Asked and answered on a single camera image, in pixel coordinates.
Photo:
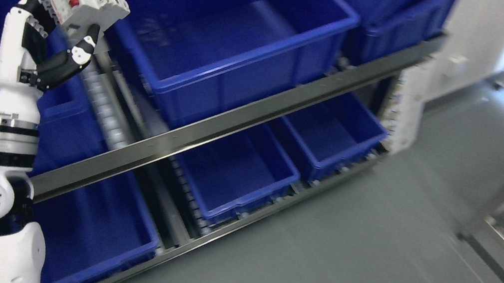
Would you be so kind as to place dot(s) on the blue bin lower left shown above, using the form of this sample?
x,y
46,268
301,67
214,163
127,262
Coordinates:
x,y
96,231

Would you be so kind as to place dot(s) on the blue bin lower right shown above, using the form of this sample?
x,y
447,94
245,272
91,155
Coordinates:
x,y
324,138

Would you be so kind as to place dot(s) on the large blue bin centre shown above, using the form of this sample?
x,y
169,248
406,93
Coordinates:
x,y
194,59

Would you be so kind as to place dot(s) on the blue bin lower middle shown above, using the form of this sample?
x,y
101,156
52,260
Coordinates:
x,y
238,173

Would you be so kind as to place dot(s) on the white red circuit breaker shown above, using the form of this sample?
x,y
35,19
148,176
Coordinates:
x,y
76,16

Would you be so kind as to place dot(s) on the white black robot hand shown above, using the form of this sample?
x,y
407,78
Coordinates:
x,y
26,72

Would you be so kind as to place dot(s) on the metal shelf rack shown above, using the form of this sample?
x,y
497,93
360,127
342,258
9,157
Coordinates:
x,y
148,151

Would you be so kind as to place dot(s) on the blue bin upper right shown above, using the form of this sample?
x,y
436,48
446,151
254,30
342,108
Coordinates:
x,y
389,26

